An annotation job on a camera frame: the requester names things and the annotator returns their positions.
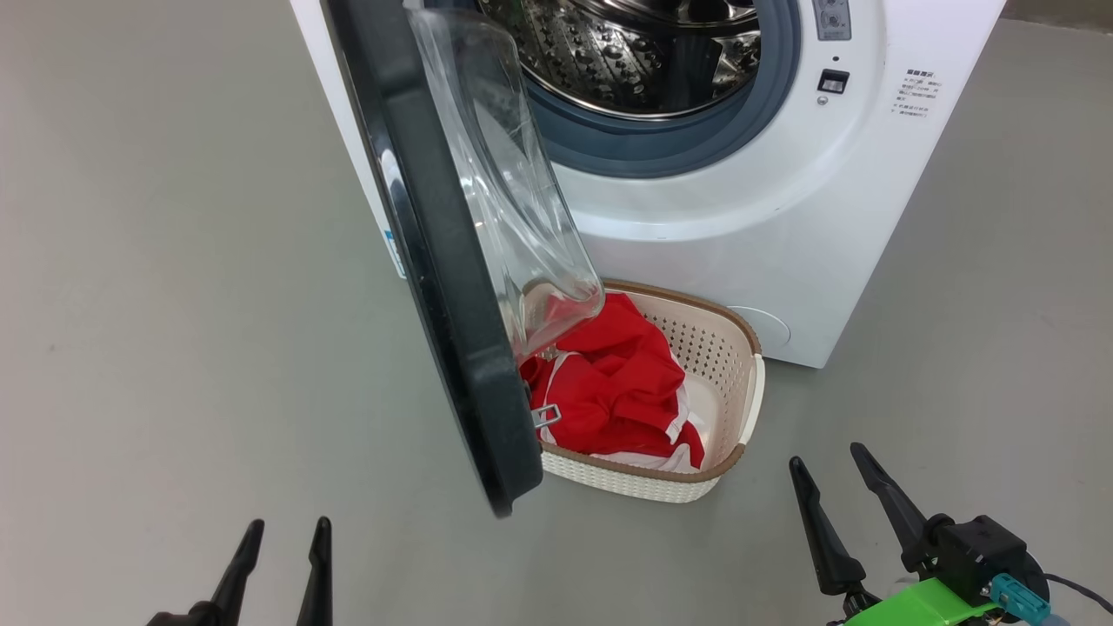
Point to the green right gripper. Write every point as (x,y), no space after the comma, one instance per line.
(922,609)

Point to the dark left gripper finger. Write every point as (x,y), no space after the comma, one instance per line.
(319,582)
(239,578)

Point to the red and white garment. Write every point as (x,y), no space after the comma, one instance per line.
(617,391)

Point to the black glass washing machine door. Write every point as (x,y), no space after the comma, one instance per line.
(443,287)

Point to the cream perforated laundry basket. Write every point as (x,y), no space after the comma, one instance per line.
(730,382)

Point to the white front-load washing machine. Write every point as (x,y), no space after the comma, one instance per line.
(809,226)

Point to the blue white energy label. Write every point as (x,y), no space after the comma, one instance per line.
(394,252)

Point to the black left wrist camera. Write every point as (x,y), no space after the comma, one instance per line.
(183,617)

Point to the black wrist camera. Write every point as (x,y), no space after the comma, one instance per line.
(978,552)
(183,617)

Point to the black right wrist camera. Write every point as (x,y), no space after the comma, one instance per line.
(978,552)

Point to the teal right camera connector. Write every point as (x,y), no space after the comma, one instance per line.
(1019,600)

